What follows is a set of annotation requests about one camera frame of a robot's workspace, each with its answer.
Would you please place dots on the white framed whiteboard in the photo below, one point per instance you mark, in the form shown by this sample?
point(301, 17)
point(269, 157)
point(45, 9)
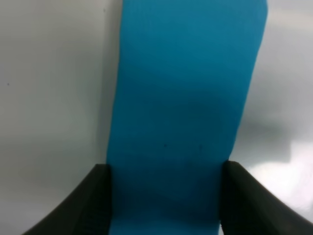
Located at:
point(58, 62)

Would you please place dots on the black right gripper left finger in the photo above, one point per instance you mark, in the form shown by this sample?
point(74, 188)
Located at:
point(86, 211)

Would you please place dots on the blue whiteboard eraser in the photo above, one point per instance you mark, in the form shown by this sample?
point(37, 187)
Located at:
point(184, 72)

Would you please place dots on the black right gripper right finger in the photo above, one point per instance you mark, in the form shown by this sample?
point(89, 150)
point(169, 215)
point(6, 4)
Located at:
point(248, 208)

